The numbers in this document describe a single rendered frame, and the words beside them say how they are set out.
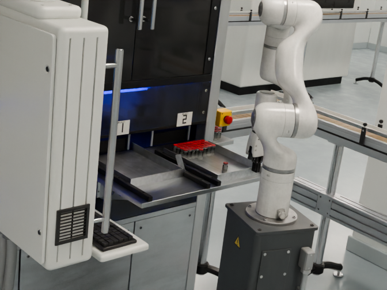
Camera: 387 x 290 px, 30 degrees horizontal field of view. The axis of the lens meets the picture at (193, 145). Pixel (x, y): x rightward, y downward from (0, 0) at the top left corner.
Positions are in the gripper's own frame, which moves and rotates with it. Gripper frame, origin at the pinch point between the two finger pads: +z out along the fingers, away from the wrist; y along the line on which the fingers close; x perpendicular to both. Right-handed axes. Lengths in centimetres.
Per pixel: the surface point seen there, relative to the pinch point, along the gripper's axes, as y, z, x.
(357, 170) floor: -273, 91, -131
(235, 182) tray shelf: 12.2, 4.4, 1.0
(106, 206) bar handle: 85, -5, 15
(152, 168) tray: 34.0, 4.1, -24.5
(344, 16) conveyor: -459, -1, -308
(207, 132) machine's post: -8.0, -1.8, -38.9
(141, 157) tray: 30.3, 4.0, -36.6
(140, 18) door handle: 41, -55, -33
